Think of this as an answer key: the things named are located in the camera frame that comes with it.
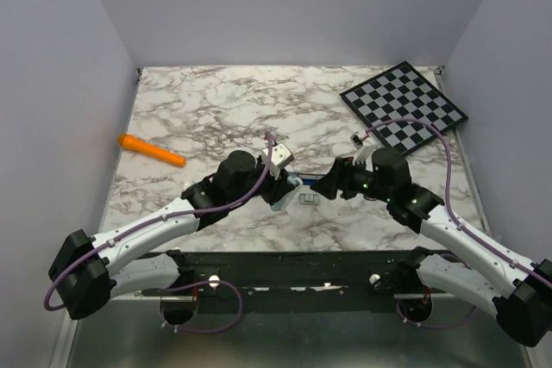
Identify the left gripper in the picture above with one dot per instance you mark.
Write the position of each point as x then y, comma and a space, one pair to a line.
279, 187

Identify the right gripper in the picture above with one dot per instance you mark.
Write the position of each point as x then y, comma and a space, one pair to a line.
340, 175

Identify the silver staple strips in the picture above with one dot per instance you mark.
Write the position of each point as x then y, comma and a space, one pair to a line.
309, 199

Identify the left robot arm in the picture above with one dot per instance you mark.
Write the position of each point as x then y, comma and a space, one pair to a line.
88, 271

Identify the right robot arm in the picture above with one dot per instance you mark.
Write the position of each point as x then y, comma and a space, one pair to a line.
525, 315

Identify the black grey checkerboard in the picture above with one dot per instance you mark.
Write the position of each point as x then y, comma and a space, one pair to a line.
399, 102

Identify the orange marker pen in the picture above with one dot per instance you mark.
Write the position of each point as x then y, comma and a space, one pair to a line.
131, 143

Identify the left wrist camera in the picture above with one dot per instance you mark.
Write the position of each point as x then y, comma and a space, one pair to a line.
282, 156

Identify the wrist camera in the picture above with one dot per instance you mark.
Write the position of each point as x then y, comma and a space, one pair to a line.
282, 156
364, 146

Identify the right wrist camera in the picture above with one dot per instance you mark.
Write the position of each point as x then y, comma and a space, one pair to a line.
364, 146

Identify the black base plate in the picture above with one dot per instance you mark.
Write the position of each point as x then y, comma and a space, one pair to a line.
216, 268

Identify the aluminium rail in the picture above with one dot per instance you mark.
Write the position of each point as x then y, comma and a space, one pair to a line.
434, 272

